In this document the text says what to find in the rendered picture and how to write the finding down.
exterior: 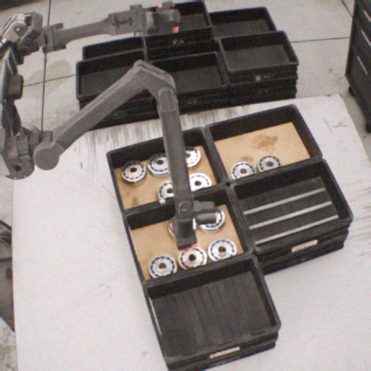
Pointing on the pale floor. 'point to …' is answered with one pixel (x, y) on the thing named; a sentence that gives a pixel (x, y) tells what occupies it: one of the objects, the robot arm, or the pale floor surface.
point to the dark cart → (360, 58)
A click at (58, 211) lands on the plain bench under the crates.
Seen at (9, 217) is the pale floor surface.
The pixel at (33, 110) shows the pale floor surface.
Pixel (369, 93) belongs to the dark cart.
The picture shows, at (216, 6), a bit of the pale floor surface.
